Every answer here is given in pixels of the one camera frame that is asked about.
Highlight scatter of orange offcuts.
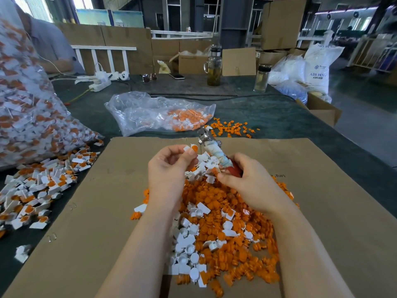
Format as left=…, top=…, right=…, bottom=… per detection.
left=208, top=118, right=261, bottom=139

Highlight open brown cardboard box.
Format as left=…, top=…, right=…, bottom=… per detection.
left=297, top=91, right=342, bottom=127

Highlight person's right forearm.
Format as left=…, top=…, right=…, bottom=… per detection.
left=267, top=195, right=354, bottom=298

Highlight glass bottle with black lid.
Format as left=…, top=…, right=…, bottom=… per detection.
left=254, top=64, right=272, bottom=92

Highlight silver red-handled pliers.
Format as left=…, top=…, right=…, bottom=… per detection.
left=197, top=127, right=243, bottom=178

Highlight clear blue plastic bag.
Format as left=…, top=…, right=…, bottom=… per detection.
left=268, top=54, right=309, bottom=104

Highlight pile of orange and white parts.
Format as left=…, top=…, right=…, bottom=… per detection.
left=130, top=144, right=297, bottom=297

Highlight row of upright cardboard sheets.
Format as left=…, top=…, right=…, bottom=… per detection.
left=57, top=23, right=218, bottom=75

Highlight brown cardboard sheet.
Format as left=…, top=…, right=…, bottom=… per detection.
left=201, top=137, right=397, bottom=298
left=3, top=136, right=208, bottom=298

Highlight dark steel pillar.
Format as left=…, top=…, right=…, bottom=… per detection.
left=218, top=0, right=254, bottom=49

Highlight person's right hand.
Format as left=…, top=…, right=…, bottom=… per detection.
left=216, top=152, right=289, bottom=215

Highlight white woven sack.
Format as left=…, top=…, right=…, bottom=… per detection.
left=303, top=31, right=345, bottom=103

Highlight glass tea jar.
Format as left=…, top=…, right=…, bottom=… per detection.
left=205, top=46, right=223, bottom=87

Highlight open cardboard box with paper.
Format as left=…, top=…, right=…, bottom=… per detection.
left=169, top=48, right=213, bottom=76

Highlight white metal rack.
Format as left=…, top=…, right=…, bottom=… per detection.
left=347, top=35, right=397, bottom=73

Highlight person's left hand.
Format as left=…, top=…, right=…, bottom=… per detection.
left=148, top=144, right=199, bottom=211

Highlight white power strip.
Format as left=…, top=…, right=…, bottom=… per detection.
left=74, top=70, right=130, bottom=92

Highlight pile of assembled white-orange parts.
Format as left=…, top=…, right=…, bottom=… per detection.
left=0, top=141, right=105, bottom=263

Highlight large clear bag of seals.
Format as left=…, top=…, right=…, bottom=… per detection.
left=0, top=0, right=103, bottom=170

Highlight tall brown cardboard box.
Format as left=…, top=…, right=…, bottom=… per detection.
left=261, top=0, right=307, bottom=51

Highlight flat brown cardboard panel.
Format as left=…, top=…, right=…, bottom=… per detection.
left=221, top=48, right=257, bottom=77

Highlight white railing frame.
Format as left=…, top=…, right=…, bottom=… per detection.
left=71, top=44, right=137, bottom=75

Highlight small clear plastic bag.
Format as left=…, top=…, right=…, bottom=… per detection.
left=104, top=91, right=217, bottom=137

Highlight person's left forearm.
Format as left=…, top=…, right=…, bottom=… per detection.
left=96, top=204, right=181, bottom=298

